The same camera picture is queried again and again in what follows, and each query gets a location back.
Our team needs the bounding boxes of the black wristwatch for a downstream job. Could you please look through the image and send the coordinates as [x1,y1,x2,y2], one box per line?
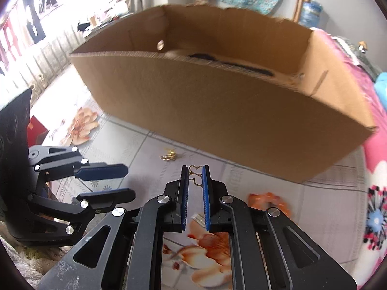
[187,53,275,77]

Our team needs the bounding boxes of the gold wire outline charm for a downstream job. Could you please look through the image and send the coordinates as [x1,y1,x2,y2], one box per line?
[188,165,204,188]

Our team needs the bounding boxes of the brown cardboard box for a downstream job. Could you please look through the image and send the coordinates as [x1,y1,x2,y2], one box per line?
[69,4,377,185]

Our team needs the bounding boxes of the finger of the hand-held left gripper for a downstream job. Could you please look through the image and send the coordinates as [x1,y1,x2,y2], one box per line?
[27,188,136,238]
[28,145,129,182]

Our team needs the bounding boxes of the wooden chair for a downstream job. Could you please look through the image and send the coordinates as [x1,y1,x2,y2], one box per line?
[287,0,309,23]

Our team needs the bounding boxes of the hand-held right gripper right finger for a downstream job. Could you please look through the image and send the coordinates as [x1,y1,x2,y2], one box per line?
[202,165,357,290]

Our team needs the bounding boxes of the blue water jug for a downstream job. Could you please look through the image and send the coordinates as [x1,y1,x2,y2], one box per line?
[299,0,323,28]

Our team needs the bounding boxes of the pink floral blanket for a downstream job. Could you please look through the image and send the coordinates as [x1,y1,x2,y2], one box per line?
[311,27,387,290]

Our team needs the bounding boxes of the green patterned pillow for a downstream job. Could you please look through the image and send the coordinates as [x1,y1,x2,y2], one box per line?
[331,36,383,77]

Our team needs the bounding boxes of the turquoise printed blanket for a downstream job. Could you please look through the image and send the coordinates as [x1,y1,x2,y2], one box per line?
[373,72,387,109]

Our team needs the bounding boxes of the hanging clothes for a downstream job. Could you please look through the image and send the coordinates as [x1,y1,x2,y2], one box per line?
[0,0,58,76]

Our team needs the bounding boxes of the red gift bag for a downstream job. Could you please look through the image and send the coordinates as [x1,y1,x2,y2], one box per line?
[27,116,49,148]

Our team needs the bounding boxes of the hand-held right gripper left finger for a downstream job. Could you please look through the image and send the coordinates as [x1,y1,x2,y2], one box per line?
[39,165,189,290]

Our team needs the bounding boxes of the floral tablecloth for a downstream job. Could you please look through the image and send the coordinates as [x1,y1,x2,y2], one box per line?
[41,97,378,290]

